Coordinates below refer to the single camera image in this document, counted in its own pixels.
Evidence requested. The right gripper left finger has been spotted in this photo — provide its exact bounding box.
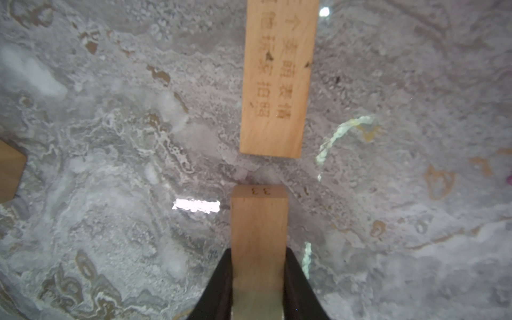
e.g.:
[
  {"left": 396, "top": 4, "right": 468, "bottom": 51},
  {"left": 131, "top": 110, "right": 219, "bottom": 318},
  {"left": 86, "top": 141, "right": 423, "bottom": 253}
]
[{"left": 187, "top": 249, "right": 233, "bottom": 320}]

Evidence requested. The wooden block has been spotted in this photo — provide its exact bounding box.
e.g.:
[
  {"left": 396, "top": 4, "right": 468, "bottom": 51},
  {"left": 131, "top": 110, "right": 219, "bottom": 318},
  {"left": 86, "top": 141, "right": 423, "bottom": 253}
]
[{"left": 0, "top": 141, "right": 27, "bottom": 203}]

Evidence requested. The wooden block two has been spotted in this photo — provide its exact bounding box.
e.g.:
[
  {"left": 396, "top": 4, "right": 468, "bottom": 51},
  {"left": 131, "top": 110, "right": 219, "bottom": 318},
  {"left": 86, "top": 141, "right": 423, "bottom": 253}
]
[{"left": 239, "top": 0, "right": 319, "bottom": 158}]

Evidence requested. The wooden block three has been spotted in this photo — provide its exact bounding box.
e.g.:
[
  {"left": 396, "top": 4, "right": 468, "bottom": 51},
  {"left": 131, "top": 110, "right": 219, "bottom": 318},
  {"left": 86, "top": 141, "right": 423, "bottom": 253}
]
[{"left": 231, "top": 185, "right": 289, "bottom": 319}]

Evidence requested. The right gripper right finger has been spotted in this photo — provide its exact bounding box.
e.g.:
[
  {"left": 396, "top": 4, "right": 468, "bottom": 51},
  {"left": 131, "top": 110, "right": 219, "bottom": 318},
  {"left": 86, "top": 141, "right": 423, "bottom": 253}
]
[{"left": 283, "top": 247, "right": 330, "bottom": 320}]

